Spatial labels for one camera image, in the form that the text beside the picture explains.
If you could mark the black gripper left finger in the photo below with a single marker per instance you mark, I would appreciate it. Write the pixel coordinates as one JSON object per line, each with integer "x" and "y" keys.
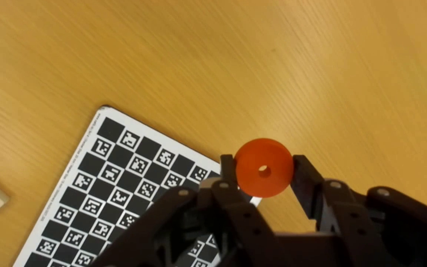
{"x": 199, "y": 227}

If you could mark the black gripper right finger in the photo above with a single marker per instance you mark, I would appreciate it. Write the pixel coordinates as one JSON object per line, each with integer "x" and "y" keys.
{"x": 371, "y": 231}

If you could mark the orange disc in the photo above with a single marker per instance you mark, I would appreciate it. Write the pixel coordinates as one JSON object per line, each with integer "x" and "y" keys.
{"x": 252, "y": 160}

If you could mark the black white marker calibration board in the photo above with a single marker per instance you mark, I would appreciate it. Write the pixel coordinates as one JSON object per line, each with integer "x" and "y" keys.
{"x": 104, "y": 187}

